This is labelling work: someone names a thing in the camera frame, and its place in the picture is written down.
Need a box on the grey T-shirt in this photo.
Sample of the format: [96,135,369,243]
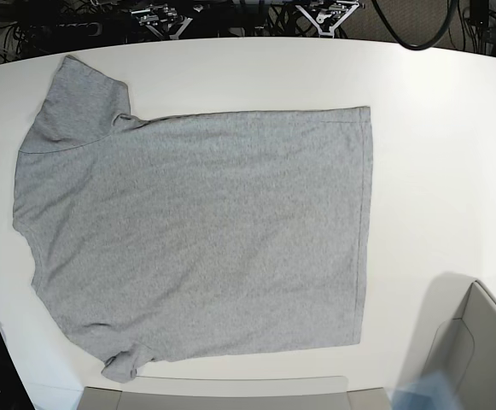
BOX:
[13,56,373,383]

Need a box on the grey chair at bottom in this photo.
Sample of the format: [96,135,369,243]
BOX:
[78,376,392,409]

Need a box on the white box at right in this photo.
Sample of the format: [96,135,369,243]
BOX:
[422,281,496,409]

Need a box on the blue blurred object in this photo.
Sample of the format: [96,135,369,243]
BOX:
[391,372,458,410]

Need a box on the thick black cable loop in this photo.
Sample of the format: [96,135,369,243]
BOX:
[373,0,460,50]

